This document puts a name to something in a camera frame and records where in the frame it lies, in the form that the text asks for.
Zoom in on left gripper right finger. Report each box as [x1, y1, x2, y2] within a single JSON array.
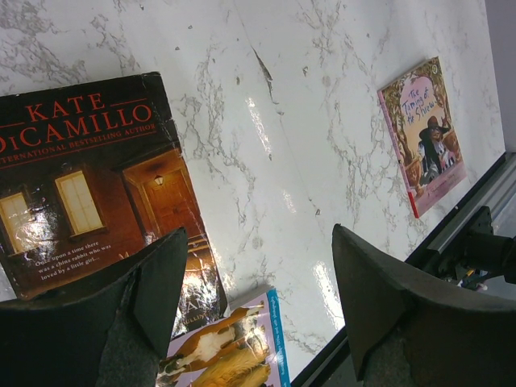
[[331, 225, 515, 386]]

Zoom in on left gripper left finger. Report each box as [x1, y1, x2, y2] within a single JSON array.
[[1, 228, 187, 386]]

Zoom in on Kate DiCamillo dark book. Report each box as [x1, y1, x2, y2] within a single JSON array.
[[1, 72, 227, 336]]

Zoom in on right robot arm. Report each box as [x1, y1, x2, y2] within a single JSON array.
[[436, 206, 515, 290]]

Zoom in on Why Do Dogs Bark book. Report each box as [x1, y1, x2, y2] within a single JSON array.
[[156, 285, 291, 386]]

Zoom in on Taming of the Shrew book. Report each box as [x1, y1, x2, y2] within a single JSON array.
[[377, 56, 467, 218]]

